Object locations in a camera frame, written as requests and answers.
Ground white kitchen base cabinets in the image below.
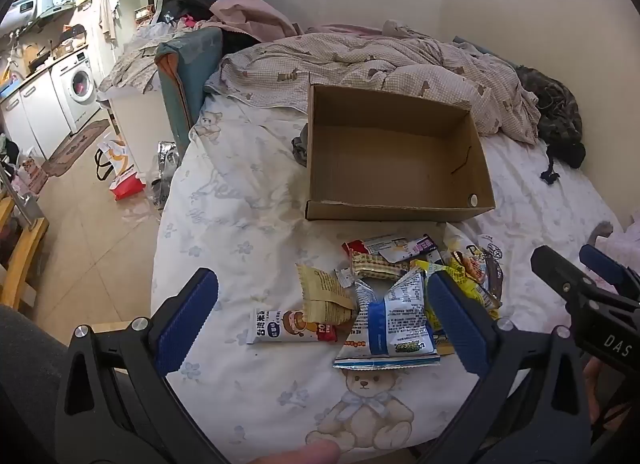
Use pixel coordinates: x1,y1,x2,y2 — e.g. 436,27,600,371
0,69,71,160

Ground brown and white snack packet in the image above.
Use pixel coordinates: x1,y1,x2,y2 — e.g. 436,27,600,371
445,229,506,305

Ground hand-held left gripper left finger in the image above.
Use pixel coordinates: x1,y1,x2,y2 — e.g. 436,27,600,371
54,267,232,464

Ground white washing machine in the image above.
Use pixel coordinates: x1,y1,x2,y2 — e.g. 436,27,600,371
50,47,101,135

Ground red bag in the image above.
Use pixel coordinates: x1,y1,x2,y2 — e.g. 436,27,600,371
111,171,147,201

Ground white and orange shopping bag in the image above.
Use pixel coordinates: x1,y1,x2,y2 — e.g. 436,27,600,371
95,139,136,183

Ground hanging pale towel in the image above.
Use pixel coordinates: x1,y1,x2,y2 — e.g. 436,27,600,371
97,0,122,41

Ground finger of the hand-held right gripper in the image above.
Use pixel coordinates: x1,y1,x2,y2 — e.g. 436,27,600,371
531,245,597,306
579,243,640,301

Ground pale pink cloth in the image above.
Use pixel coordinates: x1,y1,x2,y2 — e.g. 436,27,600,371
595,214,640,290

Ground grey cloth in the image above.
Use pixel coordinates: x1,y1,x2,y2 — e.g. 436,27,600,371
291,121,311,168

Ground white low cabinet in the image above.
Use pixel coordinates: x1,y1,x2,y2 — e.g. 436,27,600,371
107,89,176,186

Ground silver foil bag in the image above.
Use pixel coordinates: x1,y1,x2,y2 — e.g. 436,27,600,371
149,141,182,210

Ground blue and white snack packet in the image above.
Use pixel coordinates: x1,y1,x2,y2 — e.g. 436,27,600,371
332,268,442,370

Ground brown cardboard box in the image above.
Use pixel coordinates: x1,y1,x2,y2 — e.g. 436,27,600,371
305,84,497,222

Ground dark camouflage garment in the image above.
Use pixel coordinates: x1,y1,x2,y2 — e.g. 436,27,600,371
515,64,587,186

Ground beige printed cloth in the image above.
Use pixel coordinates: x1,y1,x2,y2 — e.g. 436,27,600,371
97,42,164,95

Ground white red-edged snack packet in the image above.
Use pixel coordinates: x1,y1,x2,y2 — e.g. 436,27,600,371
342,234,441,265

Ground teal padded headboard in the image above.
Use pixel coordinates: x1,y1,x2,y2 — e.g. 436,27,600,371
154,27,224,155

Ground white floral bed sheet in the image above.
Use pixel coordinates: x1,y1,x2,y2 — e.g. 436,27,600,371
150,89,626,464

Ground person's left hand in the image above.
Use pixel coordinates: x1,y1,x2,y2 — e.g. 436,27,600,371
248,439,342,464

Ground beige checked bear quilt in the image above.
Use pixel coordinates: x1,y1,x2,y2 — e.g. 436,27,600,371
205,19,543,146

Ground yellow snack packet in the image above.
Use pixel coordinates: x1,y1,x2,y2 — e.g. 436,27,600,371
410,251,502,345

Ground wooden chair frame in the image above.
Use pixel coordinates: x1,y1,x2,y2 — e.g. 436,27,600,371
0,194,51,311

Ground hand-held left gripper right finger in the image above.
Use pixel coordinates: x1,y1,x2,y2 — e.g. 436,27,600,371
425,264,594,464

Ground white water heater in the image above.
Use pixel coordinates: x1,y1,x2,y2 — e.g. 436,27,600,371
9,0,39,21

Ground patterned floor rug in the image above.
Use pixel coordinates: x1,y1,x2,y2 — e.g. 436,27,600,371
42,119,111,178

